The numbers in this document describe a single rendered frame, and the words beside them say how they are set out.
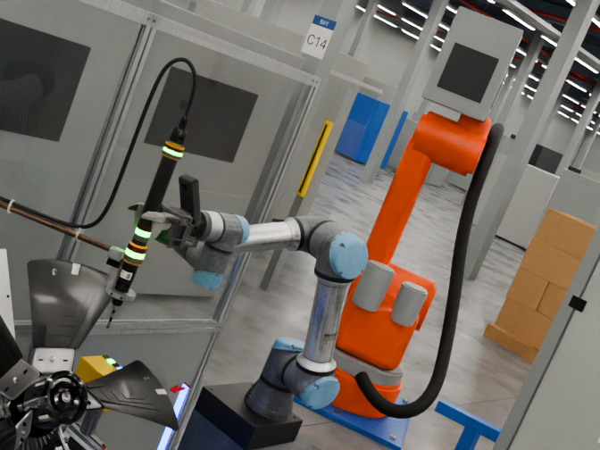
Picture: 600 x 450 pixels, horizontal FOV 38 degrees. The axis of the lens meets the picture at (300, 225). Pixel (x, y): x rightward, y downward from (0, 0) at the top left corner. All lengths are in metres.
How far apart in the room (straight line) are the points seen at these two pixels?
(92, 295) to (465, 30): 4.01
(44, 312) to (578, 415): 1.99
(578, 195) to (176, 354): 9.63
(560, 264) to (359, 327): 4.35
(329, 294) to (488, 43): 3.56
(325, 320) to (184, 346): 1.12
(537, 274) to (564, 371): 6.59
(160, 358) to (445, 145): 3.00
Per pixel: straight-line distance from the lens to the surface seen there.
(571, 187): 12.56
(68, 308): 2.11
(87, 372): 2.57
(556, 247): 9.84
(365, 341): 5.83
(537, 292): 9.85
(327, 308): 2.39
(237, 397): 2.67
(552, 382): 3.34
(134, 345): 3.23
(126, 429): 3.46
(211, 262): 2.13
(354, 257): 2.32
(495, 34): 5.71
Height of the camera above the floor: 2.09
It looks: 10 degrees down
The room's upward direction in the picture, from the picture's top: 22 degrees clockwise
